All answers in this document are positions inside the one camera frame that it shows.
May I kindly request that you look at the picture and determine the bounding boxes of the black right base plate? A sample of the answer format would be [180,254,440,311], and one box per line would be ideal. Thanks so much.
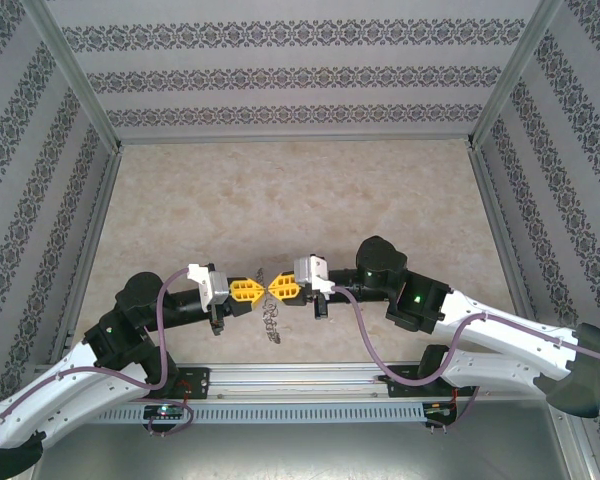
[387,364,477,400]

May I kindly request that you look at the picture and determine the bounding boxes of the grey metal sheet panel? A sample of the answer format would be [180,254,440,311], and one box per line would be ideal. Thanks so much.
[29,422,596,480]

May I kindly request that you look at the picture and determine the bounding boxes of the aluminium frame post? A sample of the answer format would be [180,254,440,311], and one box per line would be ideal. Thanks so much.
[22,0,124,154]
[465,0,565,151]
[549,414,600,480]

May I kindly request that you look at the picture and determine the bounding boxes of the aluminium frame rail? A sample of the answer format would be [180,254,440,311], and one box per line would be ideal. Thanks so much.
[117,132,474,146]
[467,144,544,334]
[54,147,124,356]

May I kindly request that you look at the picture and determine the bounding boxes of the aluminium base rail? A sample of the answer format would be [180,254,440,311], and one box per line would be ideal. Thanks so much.
[179,361,551,401]

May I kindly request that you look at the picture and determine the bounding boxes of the slotted grey cable duct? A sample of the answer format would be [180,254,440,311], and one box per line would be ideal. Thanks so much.
[92,399,431,426]

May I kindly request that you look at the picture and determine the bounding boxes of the short purple cable loop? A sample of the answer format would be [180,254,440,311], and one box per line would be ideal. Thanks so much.
[147,397,197,437]

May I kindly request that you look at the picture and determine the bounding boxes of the circuit board with green light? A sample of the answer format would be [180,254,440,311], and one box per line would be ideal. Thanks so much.
[144,403,186,420]

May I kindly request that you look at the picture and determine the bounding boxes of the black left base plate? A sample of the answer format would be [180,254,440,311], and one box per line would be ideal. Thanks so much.
[174,366,212,401]

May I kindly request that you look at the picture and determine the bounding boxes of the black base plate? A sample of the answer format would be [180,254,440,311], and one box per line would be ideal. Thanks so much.
[174,366,212,401]
[387,364,477,400]

